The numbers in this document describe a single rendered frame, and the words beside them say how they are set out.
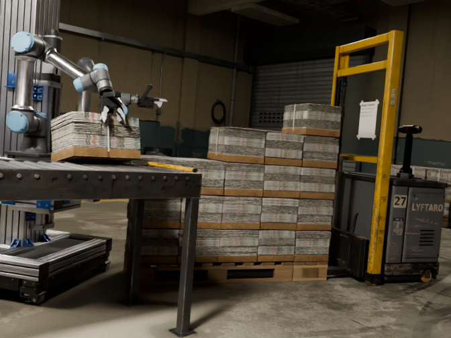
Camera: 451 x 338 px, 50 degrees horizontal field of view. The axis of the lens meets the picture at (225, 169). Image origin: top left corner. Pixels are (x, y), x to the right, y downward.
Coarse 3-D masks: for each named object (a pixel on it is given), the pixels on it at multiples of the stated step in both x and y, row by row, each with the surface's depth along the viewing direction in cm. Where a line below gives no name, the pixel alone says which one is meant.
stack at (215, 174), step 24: (168, 168) 311; (216, 168) 323; (240, 168) 329; (264, 168) 337; (288, 168) 342; (144, 216) 309; (168, 216) 314; (216, 216) 326; (240, 216) 332; (264, 216) 338; (288, 216) 344; (144, 240) 310; (168, 240) 316; (216, 240) 328; (240, 240) 333; (264, 240) 339; (288, 240) 346; (144, 264) 311; (168, 264) 316; (216, 264) 343; (264, 264) 341; (288, 264) 347
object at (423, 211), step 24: (360, 192) 392; (408, 192) 363; (432, 192) 369; (360, 216) 390; (408, 216) 364; (432, 216) 370; (408, 240) 364; (432, 240) 372; (408, 264) 365; (432, 264) 373
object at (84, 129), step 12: (60, 120) 247; (72, 120) 236; (84, 120) 240; (96, 120) 244; (60, 132) 248; (72, 132) 237; (84, 132) 239; (96, 132) 243; (60, 144) 248; (72, 144) 236; (84, 144) 239; (96, 144) 243; (72, 156) 236; (84, 156) 238; (96, 156) 242
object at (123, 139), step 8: (128, 120) 256; (136, 120) 260; (120, 128) 252; (128, 128) 256; (136, 128) 259; (120, 136) 252; (128, 136) 255; (136, 136) 258; (120, 144) 252; (128, 144) 255; (136, 144) 258; (112, 160) 256; (120, 160) 257; (128, 160) 259
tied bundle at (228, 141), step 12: (216, 132) 345; (228, 132) 324; (240, 132) 327; (252, 132) 331; (264, 132) 334; (216, 144) 344; (228, 144) 325; (240, 144) 328; (252, 144) 332; (252, 156) 332
